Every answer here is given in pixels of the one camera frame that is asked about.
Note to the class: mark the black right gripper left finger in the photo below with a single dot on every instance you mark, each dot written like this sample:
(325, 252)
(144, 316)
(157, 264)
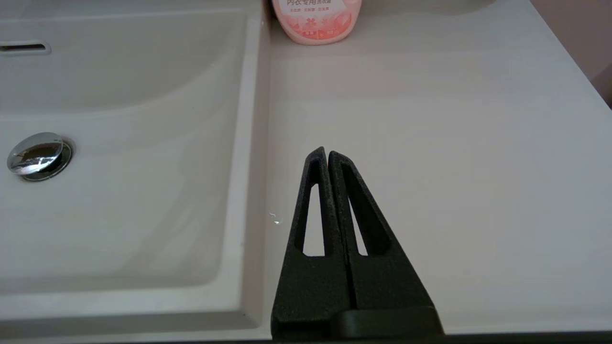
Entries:
(311, 286)

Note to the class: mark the chrome sink drain stopper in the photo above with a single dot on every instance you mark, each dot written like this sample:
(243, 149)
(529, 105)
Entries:
(38, 156)

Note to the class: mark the pink pump soap bottle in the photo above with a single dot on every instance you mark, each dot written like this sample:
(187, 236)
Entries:
(318, 24)

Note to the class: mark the white ceramic sink basin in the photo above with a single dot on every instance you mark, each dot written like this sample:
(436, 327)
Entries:
(119, 215)

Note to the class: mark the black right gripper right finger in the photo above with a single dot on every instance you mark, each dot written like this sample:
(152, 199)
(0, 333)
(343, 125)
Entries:
(387, 286)

